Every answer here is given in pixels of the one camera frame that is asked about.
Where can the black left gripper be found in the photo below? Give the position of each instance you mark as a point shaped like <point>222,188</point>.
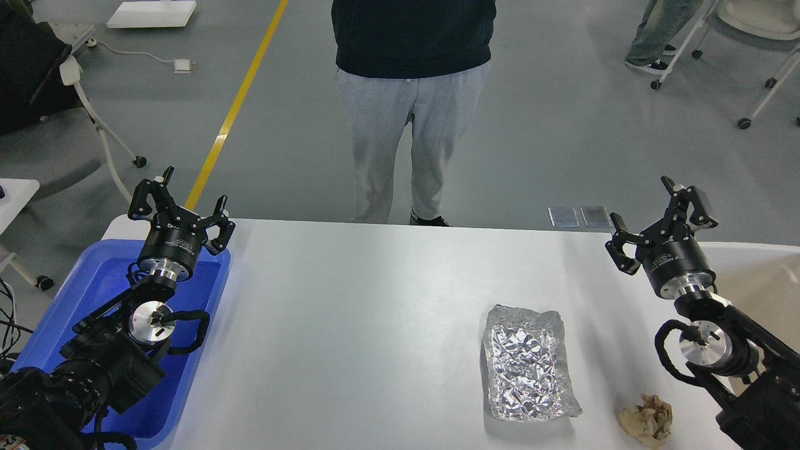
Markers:
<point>172,243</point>

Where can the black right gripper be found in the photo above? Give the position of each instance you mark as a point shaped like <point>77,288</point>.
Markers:
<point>677,259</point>

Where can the aluminium foil tray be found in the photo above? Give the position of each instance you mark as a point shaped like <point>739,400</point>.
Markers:
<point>527,366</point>

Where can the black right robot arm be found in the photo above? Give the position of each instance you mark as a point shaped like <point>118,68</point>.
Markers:
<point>751,374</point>

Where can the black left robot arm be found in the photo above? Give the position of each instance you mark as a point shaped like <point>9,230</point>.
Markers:
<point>112,361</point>

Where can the right metal floor plate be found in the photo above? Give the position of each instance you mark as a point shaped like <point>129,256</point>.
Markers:
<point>596,217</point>

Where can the beige plastic bin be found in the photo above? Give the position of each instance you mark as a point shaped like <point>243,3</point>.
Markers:
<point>762,281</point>

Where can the grey office chair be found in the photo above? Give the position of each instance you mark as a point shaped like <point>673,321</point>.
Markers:
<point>50,131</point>

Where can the white side table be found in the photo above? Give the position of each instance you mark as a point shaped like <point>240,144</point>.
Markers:
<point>17,193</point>

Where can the crumpled brown paper ball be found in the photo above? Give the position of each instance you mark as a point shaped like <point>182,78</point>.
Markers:
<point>650,423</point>

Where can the person in jeans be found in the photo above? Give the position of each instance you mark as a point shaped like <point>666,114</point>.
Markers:
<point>660,23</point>

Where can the white flat board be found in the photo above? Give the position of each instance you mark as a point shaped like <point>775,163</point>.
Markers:
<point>152,14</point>

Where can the white rolling chair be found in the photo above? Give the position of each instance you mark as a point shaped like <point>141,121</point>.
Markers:
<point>767,25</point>

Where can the person in grey sweatpants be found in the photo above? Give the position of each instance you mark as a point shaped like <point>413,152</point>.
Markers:
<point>421,64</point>

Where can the white power adapter with cable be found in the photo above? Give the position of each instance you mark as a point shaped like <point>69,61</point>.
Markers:
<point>178,66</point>

